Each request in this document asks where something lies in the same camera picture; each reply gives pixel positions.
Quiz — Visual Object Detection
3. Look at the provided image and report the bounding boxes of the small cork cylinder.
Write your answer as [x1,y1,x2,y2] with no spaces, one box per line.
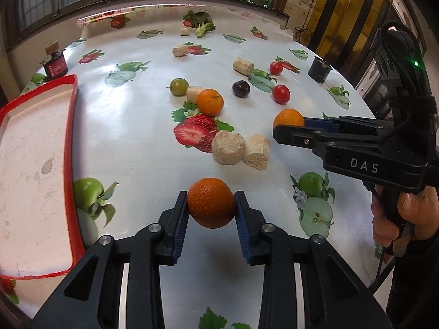
[172,45,188,57]

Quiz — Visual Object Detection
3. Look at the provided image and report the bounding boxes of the dark purple plum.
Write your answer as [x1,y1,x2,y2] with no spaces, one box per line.
[232,80,251,98]

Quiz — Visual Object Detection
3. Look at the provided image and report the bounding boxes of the red tomato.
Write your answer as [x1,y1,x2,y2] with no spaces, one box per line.
[269,61,283,76]
[272,85,291,105]

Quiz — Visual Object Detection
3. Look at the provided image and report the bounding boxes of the tiny cork by vegetable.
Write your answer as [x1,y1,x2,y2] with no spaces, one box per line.
[180,27,190,36]

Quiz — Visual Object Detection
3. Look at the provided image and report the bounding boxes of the small cork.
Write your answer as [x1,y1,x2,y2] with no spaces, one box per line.
[186,86,203,104]

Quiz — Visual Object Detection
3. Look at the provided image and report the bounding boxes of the person's right hand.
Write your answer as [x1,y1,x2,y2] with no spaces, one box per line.
[371,186,438,270]

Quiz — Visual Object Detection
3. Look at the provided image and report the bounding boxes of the small mandarin orange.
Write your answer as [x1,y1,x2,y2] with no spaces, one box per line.
[196,89,224,117]

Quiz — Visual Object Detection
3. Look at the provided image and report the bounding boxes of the large round cork piece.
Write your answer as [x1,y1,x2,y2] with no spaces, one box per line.
[211,130,246,165]

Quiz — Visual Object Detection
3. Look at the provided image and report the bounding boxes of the cork on motor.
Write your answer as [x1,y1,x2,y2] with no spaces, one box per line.
[45,40,60,56]

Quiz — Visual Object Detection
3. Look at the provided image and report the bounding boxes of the black cylinder device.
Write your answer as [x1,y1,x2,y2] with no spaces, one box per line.
[308,56,333,84]

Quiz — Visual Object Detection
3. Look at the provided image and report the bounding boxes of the red labelled black motor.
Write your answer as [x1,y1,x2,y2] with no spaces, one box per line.
[42,51,68,82]

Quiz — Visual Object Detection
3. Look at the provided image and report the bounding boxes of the cut cork wedge piece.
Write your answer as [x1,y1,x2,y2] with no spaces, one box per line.
[243,134,270,171]

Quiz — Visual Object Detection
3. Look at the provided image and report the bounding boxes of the ridged cork cylinder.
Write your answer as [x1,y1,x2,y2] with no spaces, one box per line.
[233,57,254,76]

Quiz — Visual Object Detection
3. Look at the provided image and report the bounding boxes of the green leafy vegetable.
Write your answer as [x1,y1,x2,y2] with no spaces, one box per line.
[183,10,216,38]

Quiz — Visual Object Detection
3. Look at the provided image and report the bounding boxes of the red rimmed white tray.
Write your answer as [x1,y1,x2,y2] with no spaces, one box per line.
[1,74,85,280]

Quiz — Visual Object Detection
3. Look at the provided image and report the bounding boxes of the large orange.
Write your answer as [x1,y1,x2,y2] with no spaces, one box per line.
[187,177,236,229]

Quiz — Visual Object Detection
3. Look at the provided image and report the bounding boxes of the green grape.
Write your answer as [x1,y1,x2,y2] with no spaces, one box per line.
[168,78,189,97]

